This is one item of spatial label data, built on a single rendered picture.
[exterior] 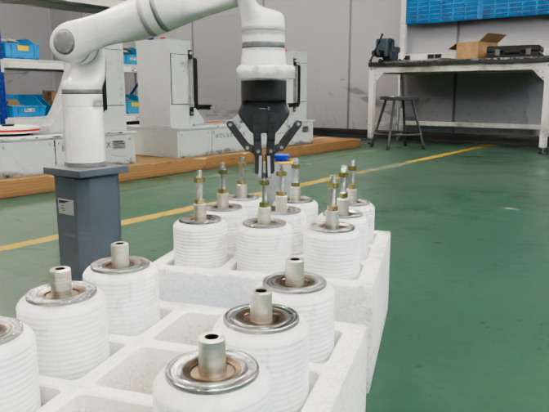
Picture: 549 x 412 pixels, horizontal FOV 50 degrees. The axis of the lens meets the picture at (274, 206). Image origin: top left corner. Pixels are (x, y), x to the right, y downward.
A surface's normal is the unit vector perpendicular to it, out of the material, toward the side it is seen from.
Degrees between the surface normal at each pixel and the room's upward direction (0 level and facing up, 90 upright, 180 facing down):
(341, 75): 90
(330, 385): 0
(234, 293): 90
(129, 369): 90
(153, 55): 90
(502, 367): 0
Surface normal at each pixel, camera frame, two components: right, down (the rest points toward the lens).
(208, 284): -0.26, 0.18
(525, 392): 0.00, -0.98
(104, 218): 0.80, 0.11
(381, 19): -0.61, 0.15
